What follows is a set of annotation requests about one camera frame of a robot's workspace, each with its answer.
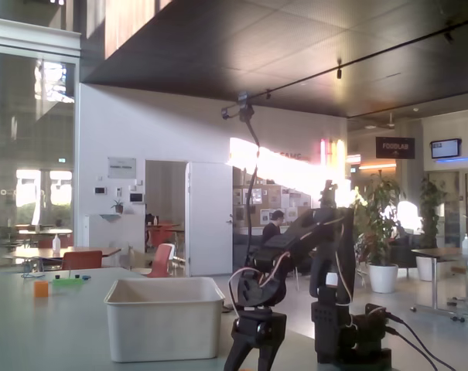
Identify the white cabinet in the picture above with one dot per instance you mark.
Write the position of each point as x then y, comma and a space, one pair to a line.
113, 232

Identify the cork bulletin board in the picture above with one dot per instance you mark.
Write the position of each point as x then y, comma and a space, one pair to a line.
272, 197

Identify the dark wall display panel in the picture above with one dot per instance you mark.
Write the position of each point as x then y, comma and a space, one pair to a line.
137, 197

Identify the seated person in dark clothes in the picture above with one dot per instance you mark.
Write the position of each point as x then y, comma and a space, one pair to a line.
272, 230

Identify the white plant pot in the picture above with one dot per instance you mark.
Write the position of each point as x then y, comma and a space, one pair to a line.
383, 278
425, 268

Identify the slim tall plant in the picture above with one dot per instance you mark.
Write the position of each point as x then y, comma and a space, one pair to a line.
431, 216

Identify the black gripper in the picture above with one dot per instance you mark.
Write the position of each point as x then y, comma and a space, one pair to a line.
259, 325

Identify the wall monitor screen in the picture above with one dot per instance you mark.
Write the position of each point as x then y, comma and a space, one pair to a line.
445, 148

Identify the red chair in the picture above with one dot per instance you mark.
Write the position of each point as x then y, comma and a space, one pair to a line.
162, 259
83, 259

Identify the ceiling fan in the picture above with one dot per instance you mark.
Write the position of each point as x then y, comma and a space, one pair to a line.
388, 123

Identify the black ceiling track rail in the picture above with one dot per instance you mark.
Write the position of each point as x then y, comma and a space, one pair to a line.
373, 56

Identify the wooden table with metal legs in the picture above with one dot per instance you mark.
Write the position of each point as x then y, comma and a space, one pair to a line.
442, 252

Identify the black gooseneck camera mount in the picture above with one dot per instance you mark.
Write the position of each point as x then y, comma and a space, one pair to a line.
249, 216

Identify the yellow neon tube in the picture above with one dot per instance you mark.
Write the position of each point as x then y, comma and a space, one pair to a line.
340, 154

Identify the black foodlab sign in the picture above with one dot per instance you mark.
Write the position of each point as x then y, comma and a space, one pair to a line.
395, 147

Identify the large leafy plant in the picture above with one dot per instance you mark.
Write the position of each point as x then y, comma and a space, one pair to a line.
380, 216

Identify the white wall notice board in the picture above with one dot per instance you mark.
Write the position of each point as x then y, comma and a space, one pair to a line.
122, 167

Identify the orange cube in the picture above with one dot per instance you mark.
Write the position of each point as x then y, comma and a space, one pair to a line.
41, 290

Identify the blue-grey bowl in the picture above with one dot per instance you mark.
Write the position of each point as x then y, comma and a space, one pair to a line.
110, 217

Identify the white plastic bin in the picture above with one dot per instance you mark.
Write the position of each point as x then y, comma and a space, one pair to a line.
164, 328

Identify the camera on gooseneck mount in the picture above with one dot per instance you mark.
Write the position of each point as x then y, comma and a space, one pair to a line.
246, 110

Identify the green flat block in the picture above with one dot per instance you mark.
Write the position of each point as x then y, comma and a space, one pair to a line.
67, 284

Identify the small potted plant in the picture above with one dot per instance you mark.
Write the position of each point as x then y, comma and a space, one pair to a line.
118, 206

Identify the white wall intercom panel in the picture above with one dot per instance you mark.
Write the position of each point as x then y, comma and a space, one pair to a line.
100, 190

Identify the dark sofa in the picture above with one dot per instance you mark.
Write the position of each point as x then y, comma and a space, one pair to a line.
239, 243

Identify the white open door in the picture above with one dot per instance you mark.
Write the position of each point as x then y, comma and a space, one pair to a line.
210, 216

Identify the tall climbing plant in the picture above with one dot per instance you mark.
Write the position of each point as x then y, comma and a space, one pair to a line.
328, 193

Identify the pink neon tube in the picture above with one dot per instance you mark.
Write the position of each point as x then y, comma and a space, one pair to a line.
323, 154

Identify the clear pump bottle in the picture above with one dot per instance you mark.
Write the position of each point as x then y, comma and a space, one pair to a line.
56, 245
466, 245

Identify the black robot arm with base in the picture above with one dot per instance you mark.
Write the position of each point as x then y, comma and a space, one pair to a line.
326, 328

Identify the wooden cafe table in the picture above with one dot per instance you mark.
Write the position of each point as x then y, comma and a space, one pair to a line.
102, 251

